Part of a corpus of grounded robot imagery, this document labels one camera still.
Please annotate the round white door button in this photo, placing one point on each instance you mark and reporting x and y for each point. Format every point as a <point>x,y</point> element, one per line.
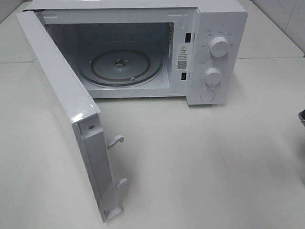
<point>207,96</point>

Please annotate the white timer knob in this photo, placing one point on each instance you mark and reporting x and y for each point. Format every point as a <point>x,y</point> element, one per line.
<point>212,76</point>

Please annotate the white microwave door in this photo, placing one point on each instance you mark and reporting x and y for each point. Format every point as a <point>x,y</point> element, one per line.
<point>75,110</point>

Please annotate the glass microwave turntable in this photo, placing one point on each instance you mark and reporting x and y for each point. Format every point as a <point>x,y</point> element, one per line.
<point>120,63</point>

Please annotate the warning label sticker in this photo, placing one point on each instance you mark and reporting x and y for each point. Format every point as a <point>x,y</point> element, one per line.
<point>183,51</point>

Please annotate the white microwave oven body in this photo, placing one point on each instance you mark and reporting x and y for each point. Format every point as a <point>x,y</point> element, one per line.
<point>76,25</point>

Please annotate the upper white power knob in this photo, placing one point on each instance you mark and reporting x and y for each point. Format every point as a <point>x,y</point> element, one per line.
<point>219,46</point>

